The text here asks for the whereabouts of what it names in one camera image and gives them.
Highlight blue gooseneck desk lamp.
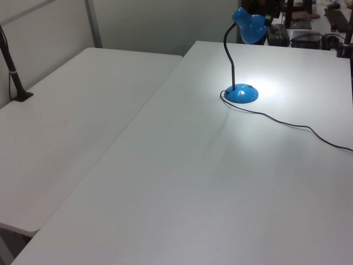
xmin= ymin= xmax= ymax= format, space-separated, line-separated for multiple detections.
xmin=222 ymin=7 xmax=269 ymax=104

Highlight black camera pole with clamp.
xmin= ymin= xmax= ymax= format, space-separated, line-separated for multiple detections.
xmin=0 ymin=24 xmax=34 ymax=103

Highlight dark robot gripper body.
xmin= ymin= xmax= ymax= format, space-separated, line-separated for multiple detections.
xmin=264 ymin=0 xmax=280 ymax=18

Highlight black clamped pole with strap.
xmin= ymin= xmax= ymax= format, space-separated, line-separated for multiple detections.
xmin=334 ymin=15 xmax=353 ymax=59

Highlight black electronic device box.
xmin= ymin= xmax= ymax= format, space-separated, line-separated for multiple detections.
xmin=289 ymin=30 xmax=323 ymax=51

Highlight black box with green label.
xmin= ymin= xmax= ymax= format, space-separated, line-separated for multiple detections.
xmin=266 ymin=24 xmax=291 ymax=46

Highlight black lamp power cable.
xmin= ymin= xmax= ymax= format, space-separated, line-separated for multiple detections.
xmin=219 ymin=90 xmax=353 ymax=152

